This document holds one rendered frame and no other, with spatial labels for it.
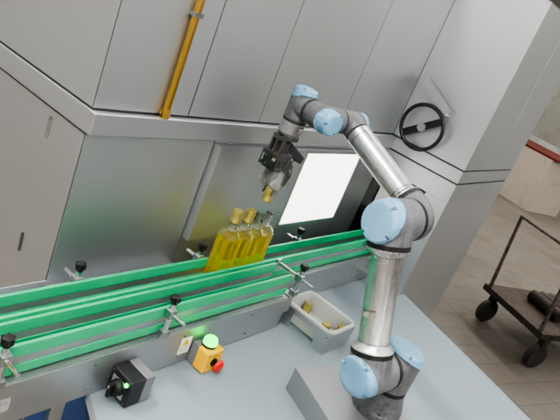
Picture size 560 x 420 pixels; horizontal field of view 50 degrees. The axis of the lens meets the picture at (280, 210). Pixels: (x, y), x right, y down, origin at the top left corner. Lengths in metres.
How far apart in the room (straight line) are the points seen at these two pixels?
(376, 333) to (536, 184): 8.73
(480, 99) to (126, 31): 1.62
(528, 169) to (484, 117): 7.71
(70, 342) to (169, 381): 0.37
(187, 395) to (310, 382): 0.37
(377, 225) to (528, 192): 8.79
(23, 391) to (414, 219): 1.01
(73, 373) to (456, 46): 1.99
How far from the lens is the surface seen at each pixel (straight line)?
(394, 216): 1.51
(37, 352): 1.46
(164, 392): 1.72
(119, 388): 1.60
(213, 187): 1.92
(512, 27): 2.67
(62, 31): 1.66
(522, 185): 10.36
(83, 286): 1.66
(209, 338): 1.78
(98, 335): 1.54
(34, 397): 1.52
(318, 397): 1.80
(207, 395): 1.76
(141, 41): 1.55
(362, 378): 1.62
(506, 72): 2.65
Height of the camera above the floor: 1.84
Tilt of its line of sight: 20 degrees down
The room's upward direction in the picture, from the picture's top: 22 degrees clockwise
